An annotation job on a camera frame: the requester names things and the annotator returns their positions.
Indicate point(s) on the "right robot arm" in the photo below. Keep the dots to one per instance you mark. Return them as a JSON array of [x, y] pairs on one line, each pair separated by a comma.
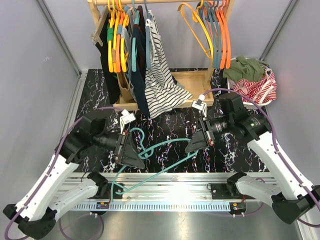
[[270, 155]]

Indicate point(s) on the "orange empty hanger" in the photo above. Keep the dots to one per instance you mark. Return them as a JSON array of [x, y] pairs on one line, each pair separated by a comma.
[[216, 13]]

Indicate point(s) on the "aluminium rail base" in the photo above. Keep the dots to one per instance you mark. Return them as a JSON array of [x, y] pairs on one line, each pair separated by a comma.
[[178, 192]]

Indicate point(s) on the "black white striped tank top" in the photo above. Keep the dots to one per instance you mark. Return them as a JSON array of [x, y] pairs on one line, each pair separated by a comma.
[[162, 92]]

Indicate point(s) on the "olive green shirt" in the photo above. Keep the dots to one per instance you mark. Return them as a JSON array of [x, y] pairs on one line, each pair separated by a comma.
[[250, 69]]

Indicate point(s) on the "blue grey hanger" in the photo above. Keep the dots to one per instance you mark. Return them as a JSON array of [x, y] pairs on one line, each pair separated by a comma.
[[147, 32]]

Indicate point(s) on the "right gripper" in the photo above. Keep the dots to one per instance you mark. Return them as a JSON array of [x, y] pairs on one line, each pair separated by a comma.
[[202, 138]]

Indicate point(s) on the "black marble mat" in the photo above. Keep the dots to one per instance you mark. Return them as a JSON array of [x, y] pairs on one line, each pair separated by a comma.
[[227, 156]]

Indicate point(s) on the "tan garment on rack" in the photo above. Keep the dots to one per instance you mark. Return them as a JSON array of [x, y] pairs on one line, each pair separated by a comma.
[[124, 87]]

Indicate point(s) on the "black garment on rack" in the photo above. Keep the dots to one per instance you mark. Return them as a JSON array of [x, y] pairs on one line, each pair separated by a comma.
[[110, 80]]

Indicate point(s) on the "navy garment on rack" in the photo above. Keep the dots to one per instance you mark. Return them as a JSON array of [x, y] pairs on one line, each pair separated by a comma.
[[138, 59]]

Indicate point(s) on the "wooden clothes rack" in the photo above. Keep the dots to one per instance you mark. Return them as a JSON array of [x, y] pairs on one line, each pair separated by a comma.
[[196, 82]]

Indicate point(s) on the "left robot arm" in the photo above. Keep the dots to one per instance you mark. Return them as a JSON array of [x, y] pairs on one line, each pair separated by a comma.
[[38, 211]]

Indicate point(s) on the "red striped tank top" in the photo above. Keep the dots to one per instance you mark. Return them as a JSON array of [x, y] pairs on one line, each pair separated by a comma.
[[261, 91]]

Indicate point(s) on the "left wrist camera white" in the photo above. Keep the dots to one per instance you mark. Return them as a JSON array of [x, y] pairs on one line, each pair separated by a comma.
[[126, 118]]

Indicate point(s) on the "yellow hanger left group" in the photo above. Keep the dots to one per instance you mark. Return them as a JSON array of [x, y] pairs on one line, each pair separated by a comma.
[[112, 34]]

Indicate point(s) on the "teal hanger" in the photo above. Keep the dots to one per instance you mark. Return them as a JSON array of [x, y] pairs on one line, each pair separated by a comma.
[[163, 152]]

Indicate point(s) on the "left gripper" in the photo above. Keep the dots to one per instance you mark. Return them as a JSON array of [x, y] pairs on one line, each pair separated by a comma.
[[131, 155]]

